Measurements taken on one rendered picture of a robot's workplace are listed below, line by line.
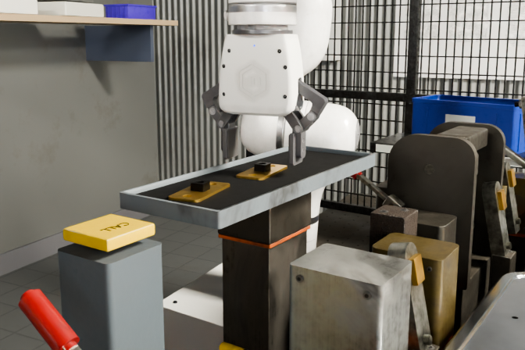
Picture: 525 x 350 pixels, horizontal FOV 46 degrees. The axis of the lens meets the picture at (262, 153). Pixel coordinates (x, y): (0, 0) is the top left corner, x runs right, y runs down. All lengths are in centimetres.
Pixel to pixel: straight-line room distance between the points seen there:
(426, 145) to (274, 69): 30
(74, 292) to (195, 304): 72
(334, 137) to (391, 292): 60
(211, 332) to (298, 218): 51
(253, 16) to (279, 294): 34
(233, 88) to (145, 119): 393
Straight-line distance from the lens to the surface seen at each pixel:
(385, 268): 63
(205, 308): 129
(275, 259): 77
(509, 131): 172
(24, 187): 390
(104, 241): 56
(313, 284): 62
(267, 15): 74
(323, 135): 116
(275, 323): 80
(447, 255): 77
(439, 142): 93
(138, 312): 60
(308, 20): 116
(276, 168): 81
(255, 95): 76
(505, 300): 87
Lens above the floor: 133
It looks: 11 degrees down
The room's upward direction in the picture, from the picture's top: straight up
